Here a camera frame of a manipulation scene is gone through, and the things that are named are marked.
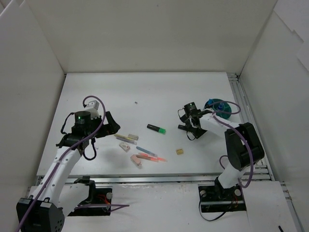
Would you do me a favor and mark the yellow slim pen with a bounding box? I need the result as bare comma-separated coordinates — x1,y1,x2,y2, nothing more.
114,134,135,142

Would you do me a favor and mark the green cap black highlighter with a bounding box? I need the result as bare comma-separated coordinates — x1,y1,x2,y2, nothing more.
147,124,166,134

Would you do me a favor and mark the blue cap correction pen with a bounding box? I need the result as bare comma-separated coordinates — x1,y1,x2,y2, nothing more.
217,102,225,111

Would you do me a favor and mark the blue slim pen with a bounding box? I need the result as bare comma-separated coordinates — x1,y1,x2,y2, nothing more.
136,146,157,157

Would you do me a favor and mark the yellow cap black highlighter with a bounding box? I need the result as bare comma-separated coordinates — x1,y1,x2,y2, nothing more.
178,125,186,130

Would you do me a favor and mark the blue cap black highlighter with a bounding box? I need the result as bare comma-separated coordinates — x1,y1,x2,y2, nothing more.
205,99,213,108

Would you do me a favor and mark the orange pink slim pen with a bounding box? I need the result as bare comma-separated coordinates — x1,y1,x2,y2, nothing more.
136,155,158,162

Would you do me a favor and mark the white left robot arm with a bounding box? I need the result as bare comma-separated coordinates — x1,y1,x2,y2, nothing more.
16,111,120,232

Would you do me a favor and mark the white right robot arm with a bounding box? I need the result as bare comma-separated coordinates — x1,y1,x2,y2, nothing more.
178,99,265,199

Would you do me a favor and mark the grey white eraser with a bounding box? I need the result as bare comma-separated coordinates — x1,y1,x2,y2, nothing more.
128,134,139,140

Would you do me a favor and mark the white staples box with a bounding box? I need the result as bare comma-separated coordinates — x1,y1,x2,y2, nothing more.
119,142,130,152

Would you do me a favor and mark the teal round pen holder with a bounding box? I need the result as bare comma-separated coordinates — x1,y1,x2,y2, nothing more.
204,99,232,120

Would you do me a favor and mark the small yellow eraser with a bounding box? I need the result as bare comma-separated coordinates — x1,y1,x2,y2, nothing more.
176,149,184,155

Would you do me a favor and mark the purple slim pen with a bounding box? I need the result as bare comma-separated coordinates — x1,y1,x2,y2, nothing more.
116,137,137,145

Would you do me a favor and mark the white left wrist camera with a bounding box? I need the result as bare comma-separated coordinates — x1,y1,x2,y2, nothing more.
84,100,99,119

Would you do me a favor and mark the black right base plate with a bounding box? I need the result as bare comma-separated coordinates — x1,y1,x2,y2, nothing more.
198,185,246,213

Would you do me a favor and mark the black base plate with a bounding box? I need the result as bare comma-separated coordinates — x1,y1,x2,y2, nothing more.
198,185,246,213
69,188,112,217

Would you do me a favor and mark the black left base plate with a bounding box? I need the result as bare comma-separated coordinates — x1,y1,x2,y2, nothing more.
69,188,112,217

